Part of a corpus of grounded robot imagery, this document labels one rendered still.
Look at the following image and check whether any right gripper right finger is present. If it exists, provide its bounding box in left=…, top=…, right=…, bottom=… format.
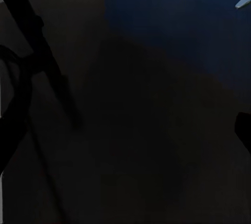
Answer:
left=234, top=112, right=251, bottom=154

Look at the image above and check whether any monitor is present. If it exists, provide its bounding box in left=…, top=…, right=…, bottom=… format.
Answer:
left=0, top=0, right=53, bottom=224

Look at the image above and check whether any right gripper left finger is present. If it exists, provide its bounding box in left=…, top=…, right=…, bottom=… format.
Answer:
left=0, top=112, right=27, bottom=175

